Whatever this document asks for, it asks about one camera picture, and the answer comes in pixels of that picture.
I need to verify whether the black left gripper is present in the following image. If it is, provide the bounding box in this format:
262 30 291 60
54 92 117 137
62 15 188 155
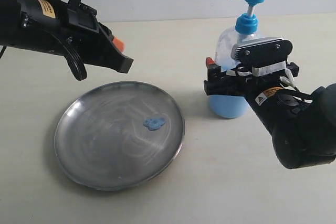
15 0 134 74

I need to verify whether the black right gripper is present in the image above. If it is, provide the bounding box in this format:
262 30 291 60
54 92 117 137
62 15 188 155
203 57 290 97

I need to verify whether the blue soap pump bottle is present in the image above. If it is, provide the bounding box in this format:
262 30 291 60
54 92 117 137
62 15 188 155
207 0 266 119

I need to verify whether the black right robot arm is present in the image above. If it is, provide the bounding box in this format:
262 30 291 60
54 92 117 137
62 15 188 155
204 57 335 169

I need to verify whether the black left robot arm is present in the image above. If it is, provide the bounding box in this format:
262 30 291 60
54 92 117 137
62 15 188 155
1 0 133 81

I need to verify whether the blue soap blob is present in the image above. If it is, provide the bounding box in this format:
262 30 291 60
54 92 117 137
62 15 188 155
143 117 166 131

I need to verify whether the round stainless steel plate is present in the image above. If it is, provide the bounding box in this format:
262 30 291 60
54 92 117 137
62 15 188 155
54 81 185 191

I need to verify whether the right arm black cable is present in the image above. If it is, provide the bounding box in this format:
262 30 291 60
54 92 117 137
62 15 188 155
278 77 314 104

